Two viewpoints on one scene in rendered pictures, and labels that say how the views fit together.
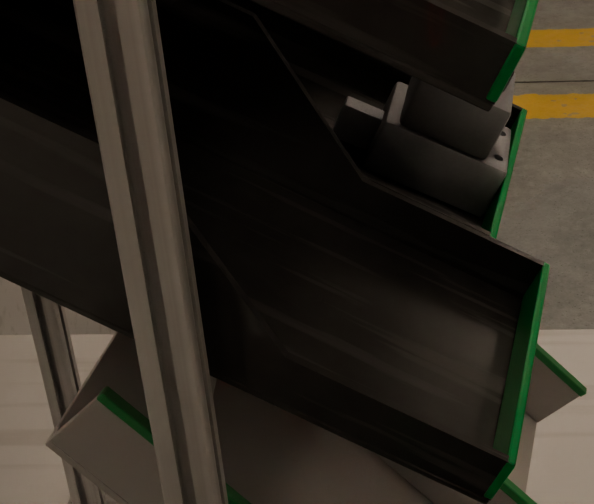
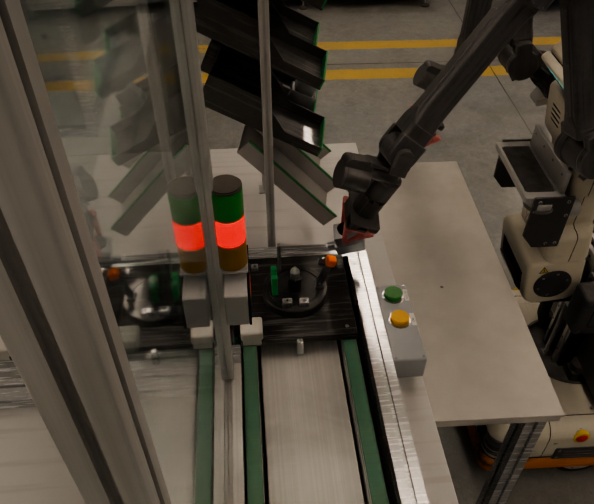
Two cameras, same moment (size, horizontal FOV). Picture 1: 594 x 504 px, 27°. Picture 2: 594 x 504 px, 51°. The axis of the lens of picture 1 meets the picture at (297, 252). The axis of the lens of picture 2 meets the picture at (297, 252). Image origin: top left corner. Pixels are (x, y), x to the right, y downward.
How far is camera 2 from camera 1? 90 cm
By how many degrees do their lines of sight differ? 14
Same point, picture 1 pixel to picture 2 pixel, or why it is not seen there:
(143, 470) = (255, 156)
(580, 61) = not seen: hidden behind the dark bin
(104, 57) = (264, 82)
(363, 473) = (288, 163)
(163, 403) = (266, 139)
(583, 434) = (329, 168)
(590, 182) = (326, 105)
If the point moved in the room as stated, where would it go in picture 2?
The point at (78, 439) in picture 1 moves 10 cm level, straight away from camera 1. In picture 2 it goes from (243, 150) to (226, 128)
